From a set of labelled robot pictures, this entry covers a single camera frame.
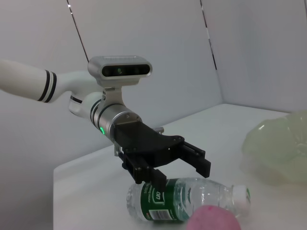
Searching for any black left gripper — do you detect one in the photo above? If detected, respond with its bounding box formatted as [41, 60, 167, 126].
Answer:
[111, 121, 212, 192]

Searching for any clear green-label water bottle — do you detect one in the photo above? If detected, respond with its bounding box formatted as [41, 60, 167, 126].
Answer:
[126, 177, 252, 223]

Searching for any pink peach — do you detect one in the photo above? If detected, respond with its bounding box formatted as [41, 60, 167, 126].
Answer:
[186, 205, 242, 230]

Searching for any green glass fruit plate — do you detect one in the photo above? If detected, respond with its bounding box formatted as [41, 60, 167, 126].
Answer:
[240, 110, 307, 185]

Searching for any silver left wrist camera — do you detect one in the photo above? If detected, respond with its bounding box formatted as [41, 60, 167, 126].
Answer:
[87, 55, 153, 106]

